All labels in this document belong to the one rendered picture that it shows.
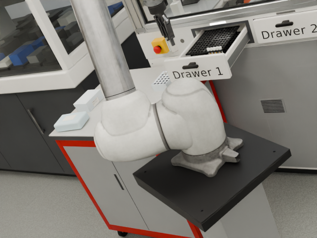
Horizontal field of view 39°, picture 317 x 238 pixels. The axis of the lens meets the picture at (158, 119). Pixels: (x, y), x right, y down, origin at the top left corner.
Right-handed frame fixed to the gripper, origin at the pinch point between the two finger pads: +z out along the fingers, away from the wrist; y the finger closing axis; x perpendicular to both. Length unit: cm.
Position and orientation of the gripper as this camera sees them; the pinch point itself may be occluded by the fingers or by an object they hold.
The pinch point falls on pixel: (171, 44)
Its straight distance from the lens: 203.0
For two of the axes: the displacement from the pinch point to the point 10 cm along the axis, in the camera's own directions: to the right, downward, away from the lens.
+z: 3.6, 7.9, 4.9
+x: 8.5, -4.9, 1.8
